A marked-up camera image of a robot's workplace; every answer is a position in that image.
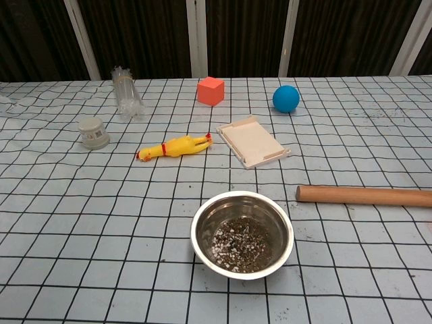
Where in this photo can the wooden rolling pin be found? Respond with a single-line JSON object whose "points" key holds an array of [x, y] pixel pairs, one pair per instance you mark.
{"points": [[364, 195]]}

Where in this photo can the stainless steel bowl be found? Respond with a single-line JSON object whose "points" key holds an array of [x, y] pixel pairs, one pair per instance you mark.
{"points": [[274, 216]]}

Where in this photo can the beige plastic tray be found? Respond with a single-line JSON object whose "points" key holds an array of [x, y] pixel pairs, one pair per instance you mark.
{"points": [[253, 141]]}

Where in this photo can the yellow rubber chicken toy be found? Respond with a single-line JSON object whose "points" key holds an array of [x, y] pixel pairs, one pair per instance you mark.
{"points": [[175, 146]]}

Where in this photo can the orange cube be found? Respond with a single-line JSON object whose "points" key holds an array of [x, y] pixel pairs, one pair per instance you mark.
{"points": [[211, 92]]}

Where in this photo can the crushed dark granules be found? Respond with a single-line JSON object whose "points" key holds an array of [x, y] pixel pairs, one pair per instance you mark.
{"points": [[243, 248]]}

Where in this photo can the blue ball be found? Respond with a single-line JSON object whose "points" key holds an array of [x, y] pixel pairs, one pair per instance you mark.
{"points": [[286, 99]]}

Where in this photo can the clear plastic tube bundle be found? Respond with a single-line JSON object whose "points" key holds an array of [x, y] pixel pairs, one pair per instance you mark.
{"points": [[126, 94]]}

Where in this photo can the grey cylindrical jar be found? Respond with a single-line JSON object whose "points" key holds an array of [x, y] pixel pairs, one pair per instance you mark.
{"points": [[94, 133]]}

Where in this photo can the checked white tablecloth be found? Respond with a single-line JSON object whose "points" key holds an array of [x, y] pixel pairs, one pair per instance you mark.
{"points": [[84, 219]]}

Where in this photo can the white frame post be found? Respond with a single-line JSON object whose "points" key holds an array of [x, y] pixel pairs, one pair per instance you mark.
{"points": [[289, 37], [82, 40], [408, 44], [196, 37]]}

